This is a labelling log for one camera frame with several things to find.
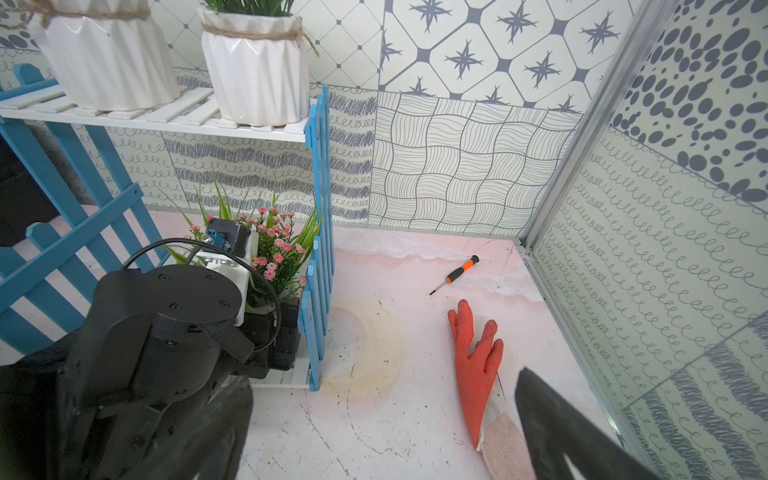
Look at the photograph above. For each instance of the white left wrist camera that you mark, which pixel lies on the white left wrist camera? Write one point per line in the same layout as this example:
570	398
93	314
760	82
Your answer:
238	240

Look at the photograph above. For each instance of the pink flower potted plant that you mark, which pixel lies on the pink flower potted plant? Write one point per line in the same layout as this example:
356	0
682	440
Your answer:
280	254

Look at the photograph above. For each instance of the orange black screwdriver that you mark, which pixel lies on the orange black screwdriver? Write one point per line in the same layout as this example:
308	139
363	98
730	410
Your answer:
456	273

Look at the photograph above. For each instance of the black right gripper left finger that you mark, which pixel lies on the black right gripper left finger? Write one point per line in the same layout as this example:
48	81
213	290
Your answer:
209	447

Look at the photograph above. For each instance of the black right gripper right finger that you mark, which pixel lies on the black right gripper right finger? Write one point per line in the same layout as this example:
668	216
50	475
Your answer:
560	439

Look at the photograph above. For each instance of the blue white two-tier rack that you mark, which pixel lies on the blue white two-tier rack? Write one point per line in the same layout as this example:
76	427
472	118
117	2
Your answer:
69	152

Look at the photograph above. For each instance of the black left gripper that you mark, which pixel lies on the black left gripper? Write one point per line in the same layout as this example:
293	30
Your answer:
281	354

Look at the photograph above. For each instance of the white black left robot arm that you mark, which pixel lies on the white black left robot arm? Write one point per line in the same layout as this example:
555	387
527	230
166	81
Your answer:
152	386

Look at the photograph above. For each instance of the red flower potted plant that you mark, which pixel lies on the red flower potted plant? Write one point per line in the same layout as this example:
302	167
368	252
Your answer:
107	55
256	53

